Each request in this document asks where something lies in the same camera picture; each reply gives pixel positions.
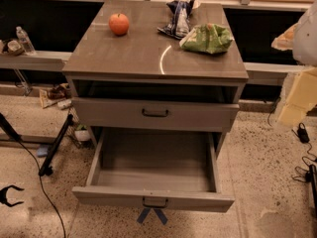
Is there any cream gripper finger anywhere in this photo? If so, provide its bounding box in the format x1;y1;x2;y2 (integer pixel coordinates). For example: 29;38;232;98
277;66;317;127
271;24;297;51

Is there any red-orange apple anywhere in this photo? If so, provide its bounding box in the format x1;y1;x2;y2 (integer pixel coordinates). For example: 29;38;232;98
108;13;130;36

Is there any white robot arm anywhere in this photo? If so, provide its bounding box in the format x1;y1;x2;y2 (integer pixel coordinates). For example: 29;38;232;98
271;1;317;127

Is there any closed grey upper drawer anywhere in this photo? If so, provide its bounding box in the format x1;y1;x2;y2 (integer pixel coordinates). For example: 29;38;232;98
72;97;239;132

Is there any grey drawer cabinet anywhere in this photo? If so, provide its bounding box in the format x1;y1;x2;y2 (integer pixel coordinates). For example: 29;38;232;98
62;1;248;147

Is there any open grey lower drawer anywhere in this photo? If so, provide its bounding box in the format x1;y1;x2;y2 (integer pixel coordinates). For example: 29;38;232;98
72;128;234;212

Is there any black power adapter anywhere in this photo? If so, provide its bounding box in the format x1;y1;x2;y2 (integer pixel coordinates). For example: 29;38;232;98
297;123;310;144

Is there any green chip bag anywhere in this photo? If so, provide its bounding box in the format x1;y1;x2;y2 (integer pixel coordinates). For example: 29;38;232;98
179;23;234;55

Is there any blue white snack bag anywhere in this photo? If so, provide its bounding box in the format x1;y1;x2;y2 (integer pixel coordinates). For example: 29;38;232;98
158;0;200;40

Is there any small white bowl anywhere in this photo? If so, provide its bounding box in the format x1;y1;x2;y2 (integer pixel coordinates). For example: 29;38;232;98
74;124;90;142

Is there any crumpled trash pile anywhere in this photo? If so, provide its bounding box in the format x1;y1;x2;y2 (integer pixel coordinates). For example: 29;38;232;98
40;83;71;109

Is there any clear plastic water bottle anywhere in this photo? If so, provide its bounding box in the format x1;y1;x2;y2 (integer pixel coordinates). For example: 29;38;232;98
16;26;36;56

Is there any black tripod leg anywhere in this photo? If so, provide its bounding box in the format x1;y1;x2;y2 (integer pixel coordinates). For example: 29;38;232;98
39;114;73;177

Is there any brown bowl on ledge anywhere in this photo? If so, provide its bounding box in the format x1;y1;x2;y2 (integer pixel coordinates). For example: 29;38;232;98
1;39;24;56

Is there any black floor clamp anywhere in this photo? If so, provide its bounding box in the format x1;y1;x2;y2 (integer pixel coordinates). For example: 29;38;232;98
0;183;26;208

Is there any black floor cable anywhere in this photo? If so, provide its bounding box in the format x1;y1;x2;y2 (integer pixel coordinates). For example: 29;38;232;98
16;139;67;238

